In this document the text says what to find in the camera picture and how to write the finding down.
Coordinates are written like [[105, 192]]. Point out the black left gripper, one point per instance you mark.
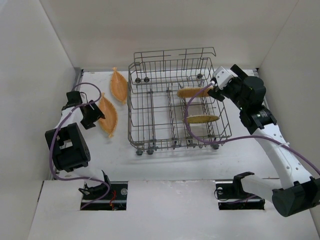
[[91, 115]]

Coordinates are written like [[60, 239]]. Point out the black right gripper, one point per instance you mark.
[[219, 90]]

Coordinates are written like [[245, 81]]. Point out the fish-shaped woven plate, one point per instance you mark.
[[118, 86], [110, 120]]

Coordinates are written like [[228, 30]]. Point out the round woven plate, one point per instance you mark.
[[201, 119], [192, 91]]

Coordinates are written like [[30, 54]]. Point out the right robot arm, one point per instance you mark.
[[298, 190]]

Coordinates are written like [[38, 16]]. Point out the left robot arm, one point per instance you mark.
[[68, 149]]

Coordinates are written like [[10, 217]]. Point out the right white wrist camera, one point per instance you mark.
[[221, 77]]

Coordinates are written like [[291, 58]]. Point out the grey wire dish rack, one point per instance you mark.
[[156, 113]]

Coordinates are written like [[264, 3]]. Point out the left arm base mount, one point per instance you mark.
[[99, 198]]

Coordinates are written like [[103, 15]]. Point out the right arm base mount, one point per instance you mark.
[[229, 197]]

